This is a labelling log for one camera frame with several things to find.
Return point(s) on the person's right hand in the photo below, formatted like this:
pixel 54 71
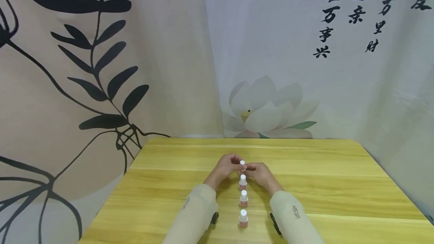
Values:
pixel 260 174

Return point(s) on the person's left hand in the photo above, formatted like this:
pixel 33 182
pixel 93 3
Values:
pixel 224 168

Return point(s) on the person's right fingers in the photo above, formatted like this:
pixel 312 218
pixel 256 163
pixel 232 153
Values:
pixel 250 169

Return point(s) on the person's left fingers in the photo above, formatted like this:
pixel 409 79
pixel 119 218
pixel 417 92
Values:
pixel 236 162

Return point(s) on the small white-capped bottle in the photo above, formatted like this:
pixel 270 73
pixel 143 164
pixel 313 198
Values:
pixel 242 164
pixel 242 182
pixel 243 218
pixel 243 198

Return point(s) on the person's left forearm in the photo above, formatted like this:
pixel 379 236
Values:
pixel 195 214

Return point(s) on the person's right forearm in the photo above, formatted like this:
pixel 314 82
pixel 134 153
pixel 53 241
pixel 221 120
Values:
pixel 291 217

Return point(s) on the black wrist band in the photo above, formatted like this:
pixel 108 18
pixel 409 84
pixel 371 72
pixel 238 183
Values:
pixel 214 218
pixel 275 224

